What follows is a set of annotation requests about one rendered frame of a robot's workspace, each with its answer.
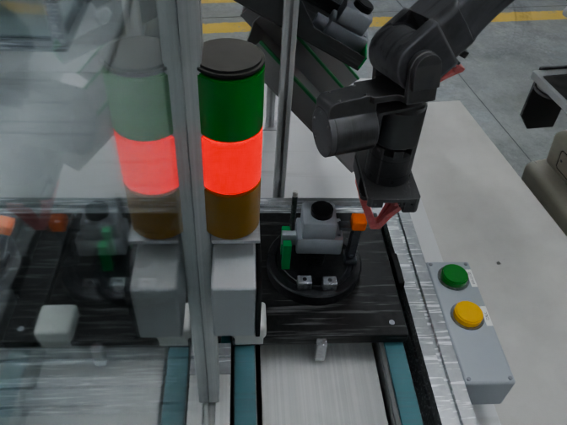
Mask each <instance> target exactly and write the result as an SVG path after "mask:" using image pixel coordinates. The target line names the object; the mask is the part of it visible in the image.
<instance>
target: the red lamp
mask: <svg viewBox="0 0 567 425"><path fill-rule="evenodd" d="M201 139H202V166H203V180H204V186H205V187H206V188H207V189H209V190H210V191H213V192H216V193H218V194H223V195H236V194H241V193H243V192H246V191H249V190H251V189H252V188H254V187H255V186H256V185H257V184H258V182H259V181H260V179H261V173H262V129H261V131H259V133H257V134H256V135H255V136H254V137H251V138H249V139H246V140H244V141H240V142H235V143H223V142H218V141H214V140H212V139H209V138H207V137H205V136H202V137H201Z"/></svg>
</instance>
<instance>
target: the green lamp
mask: <svg viewBox="0 0 567 425"><path fill-rule="evenodd" d="M264 78H265V64H264V66H263V68H262V69H261V70H260V71H258V72H257V73H254V74H253V75H251V76H249V77H246V78H239V79H218V78H211V77H209V76H207V75H204V74H202V73H199V75H197V82H198V96H199V110H200V125H201V134H203V136H205V137H207V138H209V139H212V140H214V141H218V142H223V143H235V142H240V141H244V140H246V139H249V138H251V137H254V136H255V135H256V134H257V133H259V131H261V129H262V123H263V102H264Z"/></svg>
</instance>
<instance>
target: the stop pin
mask: <svg viewBox="0 0 567 425"><path fill-rule="evenodd" d="M326 352H327V339H326V338H317V339H316V347H315V351H314V359H315V361H324V360H325V356H326Z"/></svg>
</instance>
